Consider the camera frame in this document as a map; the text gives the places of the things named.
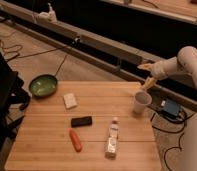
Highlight black rectangular box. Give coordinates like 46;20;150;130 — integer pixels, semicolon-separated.
71;116;92;127

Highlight clear plastic bottle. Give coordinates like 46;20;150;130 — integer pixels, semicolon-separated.
105;117;119;159

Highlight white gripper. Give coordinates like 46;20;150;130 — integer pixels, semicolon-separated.
137;61;168;91

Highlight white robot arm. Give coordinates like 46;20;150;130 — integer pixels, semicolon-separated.
138;46;197;171

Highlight white sponge block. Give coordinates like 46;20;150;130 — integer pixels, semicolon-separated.
63;93;77;109

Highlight blue power box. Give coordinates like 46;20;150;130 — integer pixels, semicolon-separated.
161;99;180;118

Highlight white object on rail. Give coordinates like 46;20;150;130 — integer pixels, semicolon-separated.
37;4;57;23

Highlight orange carrot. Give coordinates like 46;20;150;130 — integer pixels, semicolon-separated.
69;129;82;152

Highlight black cables at right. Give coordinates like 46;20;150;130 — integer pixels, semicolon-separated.
148;104;193;171

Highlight black chair frame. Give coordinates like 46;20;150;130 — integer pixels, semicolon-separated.
0;36;32;168

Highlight black floor cable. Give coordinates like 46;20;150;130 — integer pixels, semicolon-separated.
0;19;81;76

